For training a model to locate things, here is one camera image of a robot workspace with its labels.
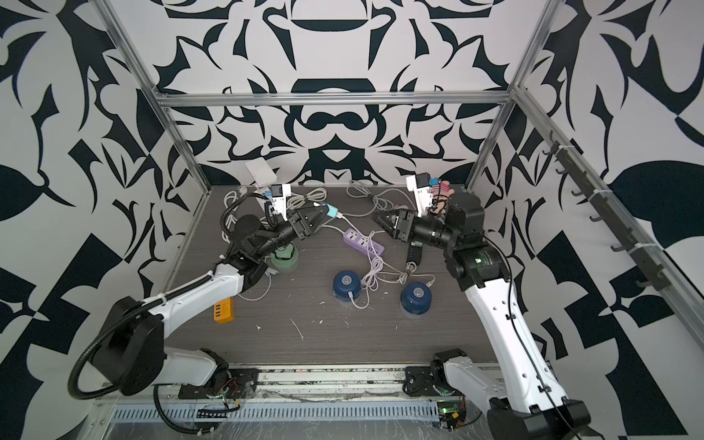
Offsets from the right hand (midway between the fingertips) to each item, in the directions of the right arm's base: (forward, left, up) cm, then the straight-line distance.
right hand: (376, 215), depth 62 cm
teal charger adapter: (+6, +11, -5) cm, 13 cm away
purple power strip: (+16, +2, -35) cm, 39 cm away
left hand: (+7, +13, -4) cm, 15 cm away
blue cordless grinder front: (-8, -12, -28) cm, 32 cm away
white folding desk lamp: (+30, +36, -14) cm, 49 cm away
